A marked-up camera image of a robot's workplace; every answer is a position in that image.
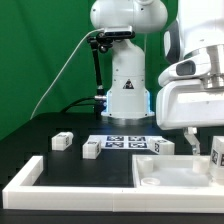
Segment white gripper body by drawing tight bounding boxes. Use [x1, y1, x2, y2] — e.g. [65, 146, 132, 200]
[156, 54, 224, 130]

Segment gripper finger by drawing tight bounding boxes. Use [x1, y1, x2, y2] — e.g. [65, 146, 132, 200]
[183, 127, 200, 155]

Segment white square tabletop part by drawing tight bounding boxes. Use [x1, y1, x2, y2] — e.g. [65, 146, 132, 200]
[131, 153, 224, 190]

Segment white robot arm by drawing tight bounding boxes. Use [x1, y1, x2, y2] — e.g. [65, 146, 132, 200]
[90, 0, 224, 155]

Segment AprilTag marker sheet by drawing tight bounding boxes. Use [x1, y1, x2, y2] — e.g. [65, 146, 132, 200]
[88, 135, 152, 149]

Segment white U-shaped obstacle fence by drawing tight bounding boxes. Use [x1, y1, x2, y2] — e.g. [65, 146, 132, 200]
[2, 156, 224, 213]

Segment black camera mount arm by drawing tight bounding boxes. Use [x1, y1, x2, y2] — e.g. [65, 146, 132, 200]
[87, 32, 112, 118]

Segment grey camera on mount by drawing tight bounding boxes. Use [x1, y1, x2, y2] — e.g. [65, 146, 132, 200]
[104, 26, 134, 38]

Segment black cable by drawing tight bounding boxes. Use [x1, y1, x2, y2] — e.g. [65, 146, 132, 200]
[59, 95, 101, 114]

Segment white cable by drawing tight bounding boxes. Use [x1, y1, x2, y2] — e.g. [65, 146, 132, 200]
[29, 27, 105, 120]

